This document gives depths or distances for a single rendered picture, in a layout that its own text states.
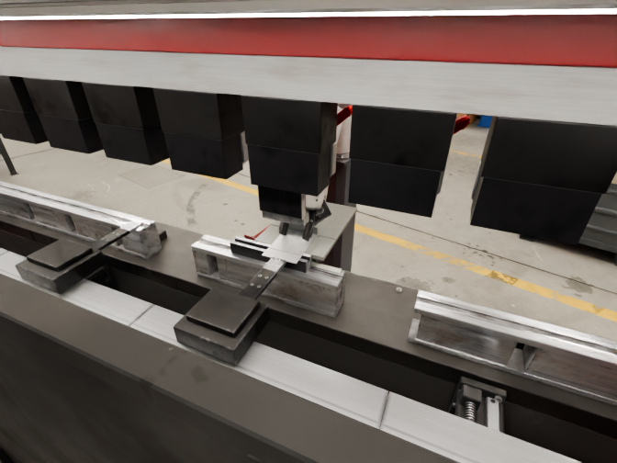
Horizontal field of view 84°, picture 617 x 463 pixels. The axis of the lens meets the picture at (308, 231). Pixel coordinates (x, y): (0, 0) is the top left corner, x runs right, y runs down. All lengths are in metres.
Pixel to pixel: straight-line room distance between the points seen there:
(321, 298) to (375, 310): 0.14
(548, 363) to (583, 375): 0.05
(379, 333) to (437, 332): 0.12
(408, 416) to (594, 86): 0.47
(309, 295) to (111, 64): 0.62
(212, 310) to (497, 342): 0.52
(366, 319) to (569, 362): 0.37
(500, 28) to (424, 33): 0.09
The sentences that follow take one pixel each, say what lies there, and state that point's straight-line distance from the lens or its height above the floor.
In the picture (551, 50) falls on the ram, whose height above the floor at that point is 1.42.
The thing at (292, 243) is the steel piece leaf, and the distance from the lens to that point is 0.80.
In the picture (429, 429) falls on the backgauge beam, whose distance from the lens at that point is 0.55.
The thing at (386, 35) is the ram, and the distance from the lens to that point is 0.54.
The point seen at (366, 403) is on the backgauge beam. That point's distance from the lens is 0.55.
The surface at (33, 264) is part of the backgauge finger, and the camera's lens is 0.90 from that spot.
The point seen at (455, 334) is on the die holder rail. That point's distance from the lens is 0.75.
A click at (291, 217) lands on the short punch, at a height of 1.10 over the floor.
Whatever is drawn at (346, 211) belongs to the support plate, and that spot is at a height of 1.00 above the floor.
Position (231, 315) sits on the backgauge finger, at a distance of 0.59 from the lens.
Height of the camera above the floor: 1.44
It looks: 31 degrees down
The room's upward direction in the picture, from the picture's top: straight up
